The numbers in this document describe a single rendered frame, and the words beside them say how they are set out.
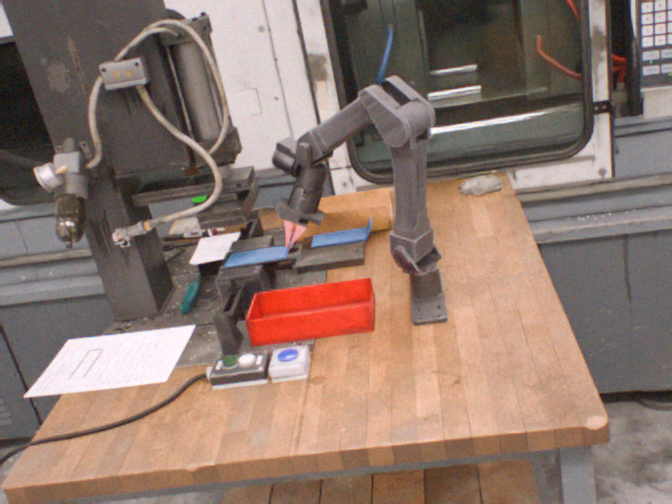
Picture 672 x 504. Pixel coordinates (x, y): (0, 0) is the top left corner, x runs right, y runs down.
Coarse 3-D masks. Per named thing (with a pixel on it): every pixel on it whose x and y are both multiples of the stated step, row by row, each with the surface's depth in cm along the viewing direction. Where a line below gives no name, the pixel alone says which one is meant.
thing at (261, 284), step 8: (264, 272) 169; (272, 272) 179; (240, 280) 165; (248, 280) 165; (256, 280) 165; (264, 280) 167; (224, 288) 166; (248, 288) 166; (256, 288) 166; (264, 288) 166; (224, 296) 167; (248, 296) 167; (248, 304) 167
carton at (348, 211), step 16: (368, 192) 202; (384, 192) 201; (320, 208) 204; (336, 208) 204; (352, 208) 204; (368, 208) 191; (384, 208) 191; (336, 224) 194; (352, 224) 193; (384, 224) 193
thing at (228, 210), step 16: (192, 176) 170; (208, 176) 170; (224, 176) 164; (240, 176) 163; (144, 192) 170; (160, 192) 164; (176, 192) 164; (192, 192) 164; (208, 192) 164; (224, 192) 163; (240, 192) 166; (256, 192) 172; (208, 208) 161; (224, 208) 159; (240, 208) 157; (208, 224) 159; (224, 224) 159; (240, 224) 159
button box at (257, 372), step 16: (256, 352) 145; (208, 368) 144; (224, 368) 142; (240, 368) 141; (256, 368) 140; (224, 384) 141; (240, 384) 141; (256, 384) 140; (80, 432) 136; (16, 448) 137; (0, 464) 139
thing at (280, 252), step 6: (288, 246) 166; (240, 252) 175; (246, 252) 174; (252, 252) 174; (258, 252) 173; (264, 252) 172; (270, 252) 171; (276, 252) 171; (282, 252) 170; (234, 258) 172; (240, 258) 171; (246, 258) 171; (252, 258) 170; (258, 258) 169; (264, 258) 168; (276, 258) 167
